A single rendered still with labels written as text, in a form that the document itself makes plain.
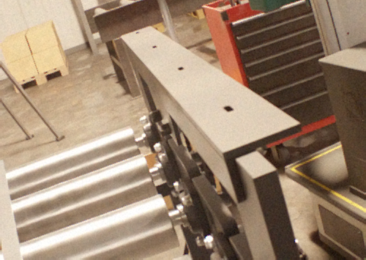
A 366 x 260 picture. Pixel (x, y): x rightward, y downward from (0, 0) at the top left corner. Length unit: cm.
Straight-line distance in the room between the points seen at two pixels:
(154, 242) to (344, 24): 138
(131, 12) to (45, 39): 309
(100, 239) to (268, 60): 228
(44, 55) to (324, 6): 713
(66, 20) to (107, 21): 504
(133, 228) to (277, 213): 67
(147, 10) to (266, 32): 301
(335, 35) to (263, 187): 180
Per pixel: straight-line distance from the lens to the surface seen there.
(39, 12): 1124
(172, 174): 156
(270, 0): 237
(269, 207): 63
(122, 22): 625
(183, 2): 635
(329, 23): 237
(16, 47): 921
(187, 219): 129
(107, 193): 154
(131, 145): 182
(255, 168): 63
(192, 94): 93
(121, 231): 127
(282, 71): 345
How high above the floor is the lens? 139
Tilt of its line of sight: 16 degrees down
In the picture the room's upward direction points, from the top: 19 degrees counter-clockwise
